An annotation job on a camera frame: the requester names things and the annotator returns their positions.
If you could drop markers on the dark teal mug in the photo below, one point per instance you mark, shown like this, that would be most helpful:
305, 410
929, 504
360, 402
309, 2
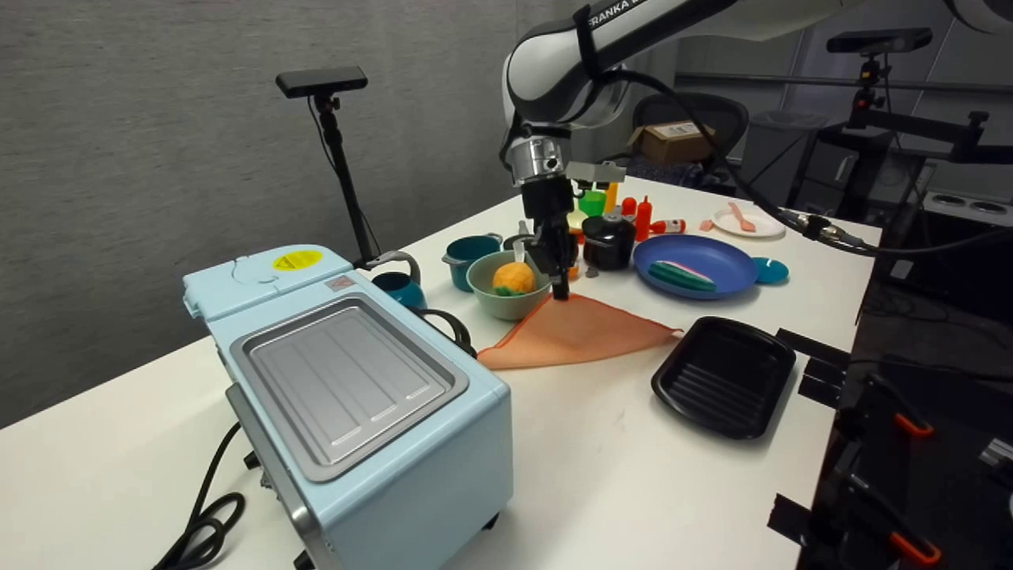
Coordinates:
404, 290

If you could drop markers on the black toy pot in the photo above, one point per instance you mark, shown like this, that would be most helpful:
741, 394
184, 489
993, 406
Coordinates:
607, 243

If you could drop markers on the light blue toaster oven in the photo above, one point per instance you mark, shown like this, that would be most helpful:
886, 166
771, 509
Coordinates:
386, 446

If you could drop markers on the white plate with spoon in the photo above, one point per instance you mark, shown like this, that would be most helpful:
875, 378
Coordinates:
748, 223

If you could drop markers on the toy watermelon slice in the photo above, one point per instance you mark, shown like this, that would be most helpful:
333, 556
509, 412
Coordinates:
680, 275

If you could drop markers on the green plastic cup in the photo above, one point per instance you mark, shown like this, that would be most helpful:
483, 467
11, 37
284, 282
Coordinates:
589, 200

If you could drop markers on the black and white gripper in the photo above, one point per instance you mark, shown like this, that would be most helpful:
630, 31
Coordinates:
540, 172

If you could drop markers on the blue plate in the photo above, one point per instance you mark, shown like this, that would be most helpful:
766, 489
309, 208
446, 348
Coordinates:
730, 270

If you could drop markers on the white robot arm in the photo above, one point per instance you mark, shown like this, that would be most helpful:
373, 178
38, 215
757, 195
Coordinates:
554, 77

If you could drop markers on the red squeeze bottle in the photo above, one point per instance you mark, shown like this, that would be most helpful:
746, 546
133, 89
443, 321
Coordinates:
642, 220

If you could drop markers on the teal cup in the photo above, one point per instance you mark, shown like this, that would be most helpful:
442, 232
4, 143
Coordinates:
462, 253

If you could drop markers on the orange towel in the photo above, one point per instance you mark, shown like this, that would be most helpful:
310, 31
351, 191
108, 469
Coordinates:
574, 332

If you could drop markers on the yellow squeeze bottle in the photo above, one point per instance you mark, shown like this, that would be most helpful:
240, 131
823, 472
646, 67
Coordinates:
612, 197

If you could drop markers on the orange toy fruit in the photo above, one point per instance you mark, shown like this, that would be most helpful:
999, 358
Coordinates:
514, 281

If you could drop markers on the black rectangular grill tray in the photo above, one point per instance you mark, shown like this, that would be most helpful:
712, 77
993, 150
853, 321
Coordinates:
725, 378

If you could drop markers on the green bowl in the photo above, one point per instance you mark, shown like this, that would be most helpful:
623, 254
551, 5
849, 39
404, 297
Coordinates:
505, 307

